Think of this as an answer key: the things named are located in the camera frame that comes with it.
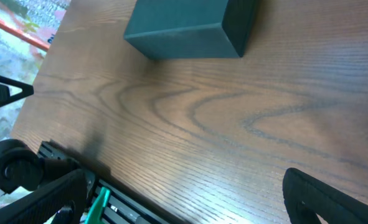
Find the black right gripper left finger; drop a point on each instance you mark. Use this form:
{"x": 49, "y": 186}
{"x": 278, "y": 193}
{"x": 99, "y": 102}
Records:
{"x": 37, "y": 207}

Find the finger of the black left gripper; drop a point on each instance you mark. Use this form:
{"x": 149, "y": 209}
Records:
{"x": 5, "y": 95}

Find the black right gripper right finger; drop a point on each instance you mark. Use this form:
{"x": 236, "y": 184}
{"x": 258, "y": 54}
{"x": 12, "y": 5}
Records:
{"x": 307, "y": 199}

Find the dark green box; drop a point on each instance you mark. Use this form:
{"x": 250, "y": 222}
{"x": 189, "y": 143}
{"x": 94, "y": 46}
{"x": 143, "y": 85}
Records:
{"x": 171, "y": 29}

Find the green rail clamp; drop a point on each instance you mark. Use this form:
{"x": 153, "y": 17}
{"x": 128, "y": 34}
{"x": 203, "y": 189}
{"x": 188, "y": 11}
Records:
{"x": 96, "y": 210}

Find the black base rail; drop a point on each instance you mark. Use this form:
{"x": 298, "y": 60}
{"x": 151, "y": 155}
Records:
{"x": 108, "y": 202}

